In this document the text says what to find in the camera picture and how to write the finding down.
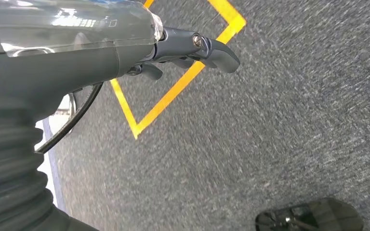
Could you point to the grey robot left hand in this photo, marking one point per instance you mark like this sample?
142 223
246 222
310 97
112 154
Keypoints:
60 63

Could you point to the yellow floor tape square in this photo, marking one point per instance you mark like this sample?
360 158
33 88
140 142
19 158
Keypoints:
172 94

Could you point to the black robot left foot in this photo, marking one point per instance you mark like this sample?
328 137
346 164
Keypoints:
316 216

